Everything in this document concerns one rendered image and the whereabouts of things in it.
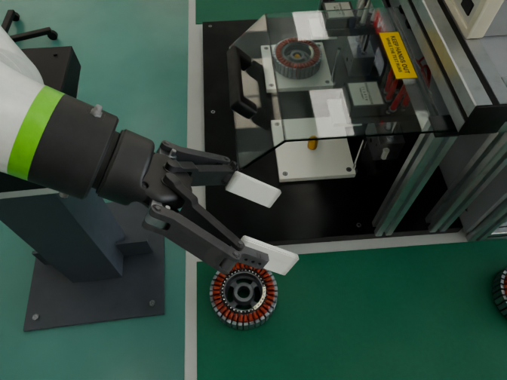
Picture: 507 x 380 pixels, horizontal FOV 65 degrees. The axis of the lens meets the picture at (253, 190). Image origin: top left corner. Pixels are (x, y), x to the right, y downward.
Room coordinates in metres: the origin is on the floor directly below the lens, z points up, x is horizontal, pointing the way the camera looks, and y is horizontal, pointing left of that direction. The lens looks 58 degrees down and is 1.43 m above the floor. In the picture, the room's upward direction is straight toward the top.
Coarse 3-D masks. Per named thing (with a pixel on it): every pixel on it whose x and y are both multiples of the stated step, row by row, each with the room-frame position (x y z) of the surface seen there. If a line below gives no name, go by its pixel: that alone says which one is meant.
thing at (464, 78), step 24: (408, 0) 0.53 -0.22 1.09; (432, 0) 0.49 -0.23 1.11; (432, 24) 0.44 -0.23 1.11; (456, 24) 0.44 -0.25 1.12; (432, 48) 0.42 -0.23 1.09; (456, 48) 0.39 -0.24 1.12; (480, 48) 0.39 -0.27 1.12; (504, 48) 0.39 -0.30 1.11; (432, 72) 0.40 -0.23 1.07; (456, 72) 0.35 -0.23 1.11; (480, 72) 0.35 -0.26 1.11; (504, 72) 0.35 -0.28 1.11; (456, 96) 0.34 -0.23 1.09; (480, 96) 0.31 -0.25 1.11; (504, 96) 0.31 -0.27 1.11; (456, 120) 0.31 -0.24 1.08; (480, 120) 0.30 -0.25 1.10; (504, 120) 0.30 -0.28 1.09
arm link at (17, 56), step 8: (0, 32) 0.39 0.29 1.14; (0, 40) 0.38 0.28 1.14; (8, 40) 0.39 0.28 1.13; (0, 48) 0.36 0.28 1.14; (8, 48) 0.37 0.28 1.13; (16, 48) 0.38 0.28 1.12; (8, 56) 0.35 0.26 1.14; (16, 56) 0.37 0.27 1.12; (24, 56) 0.38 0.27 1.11; (16, 64) 0.34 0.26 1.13; (24, 64) 0.36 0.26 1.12; (32, 64) 0.38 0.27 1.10; (24, 72) 0.34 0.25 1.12; (32, 72) 0.36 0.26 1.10; (40, 80) 0.37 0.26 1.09
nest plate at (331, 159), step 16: (288, 144) 0.51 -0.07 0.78; (304, 144) 0.51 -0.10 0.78; (320, 144) 0.51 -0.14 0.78; (336, 144) 0.51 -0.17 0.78; (288, 160) 0.47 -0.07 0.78; (304, 160) 0.47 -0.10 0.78; (320, 160) 0.47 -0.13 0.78; (336, 160) 0.47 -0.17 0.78; (288, 176) 0.43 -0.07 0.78; (304, 176) 0.43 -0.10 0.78; (320, 176) 0.43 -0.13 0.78; (336, 176) 0.44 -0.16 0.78; (352, 176) 0.44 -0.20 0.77
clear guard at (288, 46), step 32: (256, 32) 0.51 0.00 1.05; (288, 32) 0.49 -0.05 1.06; (320, 32) 0.49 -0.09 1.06; (352, 32) 0.49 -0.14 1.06; (256, 64) 0.45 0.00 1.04; (288, 64) 0.42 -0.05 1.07; (320, 64) 0.42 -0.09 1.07; (352, 64) 0.42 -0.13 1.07; (384, 64) 0.42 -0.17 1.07; (416, 64) 0.42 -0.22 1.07; (256, 96) 0.39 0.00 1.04; (288, 96) 0.36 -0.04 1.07; (320, 96) 0.36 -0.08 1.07; (352, 96) 0.36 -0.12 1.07; (384, 96) 0.36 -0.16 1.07; (416, 96) 0.36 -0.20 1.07; (256, 128) 0.34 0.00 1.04; (288, 128) 0.31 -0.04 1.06; (320, 128) 0.31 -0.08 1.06; (352, 128) 0.31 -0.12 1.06; (384, 128) 0.31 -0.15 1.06; (416, 128) 0.31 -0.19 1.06; (448, 128) 0.31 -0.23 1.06; (256, 160) 0.29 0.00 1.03
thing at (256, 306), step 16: (240, 272) 0.24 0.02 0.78; (256, 272) 0.24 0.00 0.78; (224, 288) 0.21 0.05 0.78; (240, 288) 0.21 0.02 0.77; (272, 288) 0.21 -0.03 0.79; (224, 304) 0.18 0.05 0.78; (240, 304) 0.19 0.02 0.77; (256, 304) 0.19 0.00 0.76; (272, 304) 0.18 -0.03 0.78; (224, 320) 0.16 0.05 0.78; (240, 320) 0.16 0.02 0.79; (256, 320) 0.16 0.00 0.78
